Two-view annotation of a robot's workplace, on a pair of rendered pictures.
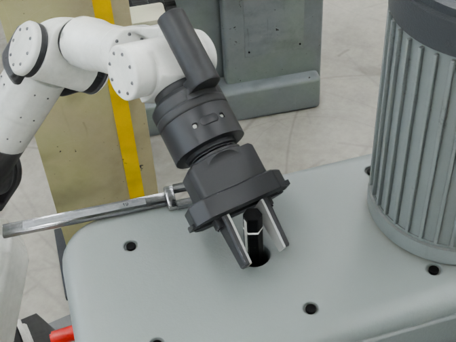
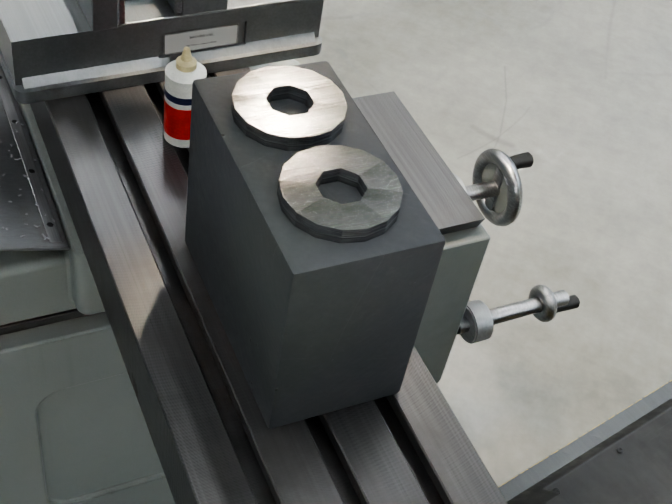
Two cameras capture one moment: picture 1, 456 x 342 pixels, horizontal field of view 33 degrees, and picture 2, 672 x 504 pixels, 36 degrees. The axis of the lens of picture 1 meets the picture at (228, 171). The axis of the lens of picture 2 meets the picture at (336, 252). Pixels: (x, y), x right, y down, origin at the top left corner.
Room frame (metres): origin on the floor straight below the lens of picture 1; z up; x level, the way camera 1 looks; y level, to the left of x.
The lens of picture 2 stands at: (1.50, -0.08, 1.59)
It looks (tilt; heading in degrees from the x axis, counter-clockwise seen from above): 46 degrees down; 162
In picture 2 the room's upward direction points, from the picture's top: 11 degrees clockwise
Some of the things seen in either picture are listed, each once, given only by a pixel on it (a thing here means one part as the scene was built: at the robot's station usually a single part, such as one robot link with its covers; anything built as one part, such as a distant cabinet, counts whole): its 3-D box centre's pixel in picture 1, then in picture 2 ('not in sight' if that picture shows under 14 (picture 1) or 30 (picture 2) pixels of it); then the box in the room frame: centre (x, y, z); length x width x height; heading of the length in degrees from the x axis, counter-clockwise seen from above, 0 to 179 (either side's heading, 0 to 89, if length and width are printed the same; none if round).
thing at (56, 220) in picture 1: (102, 211); not in sight; (0.67, 0.16, 1.89); 0.24 x 0.04 x 0.01; 101
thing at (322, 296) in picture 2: not in sight; (300, 234); (0.93, 0.08, 1.00); 0.22 x 0.12 x 0.20; 13
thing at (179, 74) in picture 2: not in sight; (185, 93); (0.69, 0.01, 0.96); 0.04 x 0.04 x 0.11
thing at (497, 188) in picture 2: not in sight; (476, 191); (0.47, 0.46, 0.60); 0.16 x 0.12 x 0.12; 104
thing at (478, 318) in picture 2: not in sight; (520, 309); (0.60, 0.52, 0.48); 0.22 x 0.06 x 0.06; 104
